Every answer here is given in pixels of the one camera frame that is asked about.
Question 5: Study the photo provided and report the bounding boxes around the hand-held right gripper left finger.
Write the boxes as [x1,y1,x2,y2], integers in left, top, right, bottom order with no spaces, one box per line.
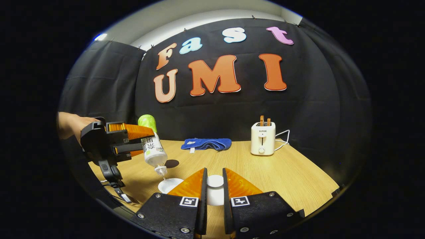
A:
[131,167,208,239]

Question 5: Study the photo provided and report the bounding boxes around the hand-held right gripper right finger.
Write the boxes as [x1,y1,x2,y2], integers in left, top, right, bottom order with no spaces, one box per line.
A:
[222,168,305,239]

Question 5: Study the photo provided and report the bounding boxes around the white-labelled water bottle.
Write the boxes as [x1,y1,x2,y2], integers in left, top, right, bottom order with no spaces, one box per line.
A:
[137,115,168,176]

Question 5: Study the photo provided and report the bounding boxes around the blue cloth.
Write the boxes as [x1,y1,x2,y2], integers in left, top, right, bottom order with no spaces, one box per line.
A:
[181,138,232,153]

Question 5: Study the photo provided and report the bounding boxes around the cream toaster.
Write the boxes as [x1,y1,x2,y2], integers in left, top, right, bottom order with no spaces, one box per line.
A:
[250,121,276,156]

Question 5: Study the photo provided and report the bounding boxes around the black backdrop cloth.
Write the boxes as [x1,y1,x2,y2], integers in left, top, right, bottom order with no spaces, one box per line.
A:
[58,18,372,186]

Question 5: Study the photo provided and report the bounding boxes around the white toaster cord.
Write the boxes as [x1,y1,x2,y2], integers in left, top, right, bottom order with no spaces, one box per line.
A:
[275,129,291,146]

